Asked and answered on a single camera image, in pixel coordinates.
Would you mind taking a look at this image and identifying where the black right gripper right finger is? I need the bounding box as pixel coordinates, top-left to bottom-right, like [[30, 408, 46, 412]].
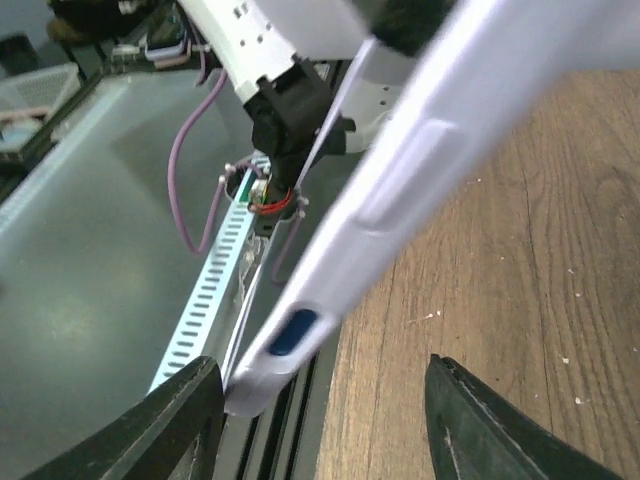
[[425, 354, 619, 479]]

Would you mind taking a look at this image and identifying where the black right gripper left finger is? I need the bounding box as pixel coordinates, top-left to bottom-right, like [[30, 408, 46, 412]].
[[25, 356, 224, 480]]

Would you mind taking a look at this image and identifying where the lilac phone case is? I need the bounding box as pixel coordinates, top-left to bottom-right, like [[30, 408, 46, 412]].
[[225, 1, 639, 417]]

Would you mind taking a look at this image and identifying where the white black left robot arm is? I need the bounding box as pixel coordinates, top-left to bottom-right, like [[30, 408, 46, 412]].
[[180, 1, 450, 193]]

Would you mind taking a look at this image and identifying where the grey metal front plate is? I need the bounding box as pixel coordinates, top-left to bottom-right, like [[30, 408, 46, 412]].
[[0, 69, 331, 480]]

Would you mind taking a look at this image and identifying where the light blue slotted cable duct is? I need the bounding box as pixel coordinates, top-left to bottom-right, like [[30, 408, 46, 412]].
[[150, 168, 267, 390]]

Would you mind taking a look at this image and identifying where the black front mounting rail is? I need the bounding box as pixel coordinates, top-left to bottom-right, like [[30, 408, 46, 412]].
[[214, 239, 346, 480]]

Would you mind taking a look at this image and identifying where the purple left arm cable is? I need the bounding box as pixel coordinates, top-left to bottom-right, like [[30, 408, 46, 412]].
[[167, 29, 311, 286]]

